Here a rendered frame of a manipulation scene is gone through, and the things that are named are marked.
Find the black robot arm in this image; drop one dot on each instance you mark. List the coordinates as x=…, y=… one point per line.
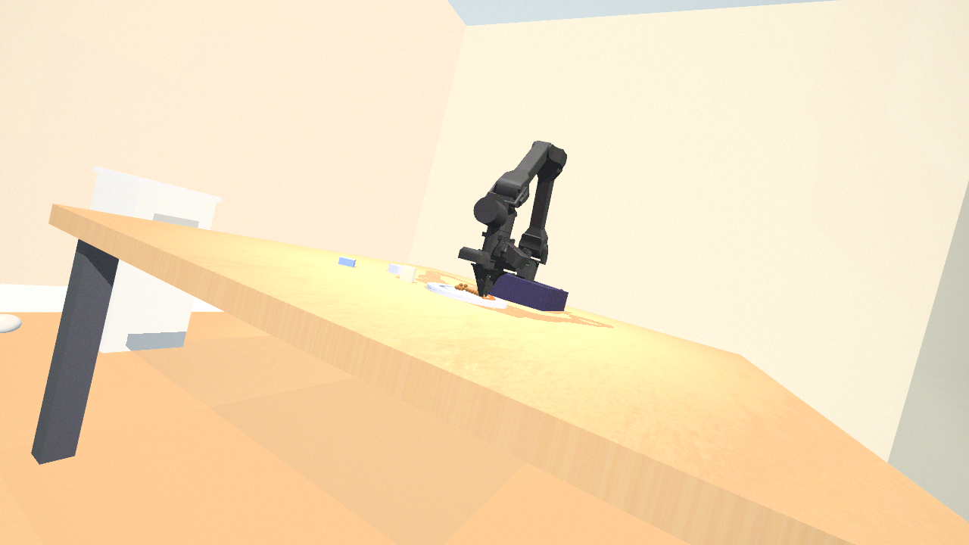
x=497, y=209

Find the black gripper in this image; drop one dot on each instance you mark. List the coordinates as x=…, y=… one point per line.
x=487, y=267

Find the white round board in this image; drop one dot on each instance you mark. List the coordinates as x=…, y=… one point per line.
x=450, y=291

